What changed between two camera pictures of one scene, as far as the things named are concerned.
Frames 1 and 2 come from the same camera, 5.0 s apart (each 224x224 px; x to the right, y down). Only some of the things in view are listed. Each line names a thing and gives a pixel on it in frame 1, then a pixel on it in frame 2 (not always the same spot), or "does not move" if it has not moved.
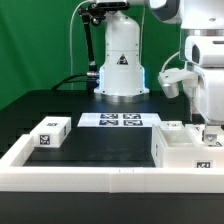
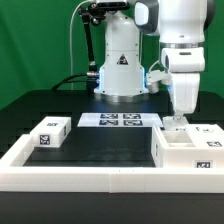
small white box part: (51, 131) does not move
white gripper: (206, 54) -> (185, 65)
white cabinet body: (184, 149) does not move
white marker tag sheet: (120, 120) does not move
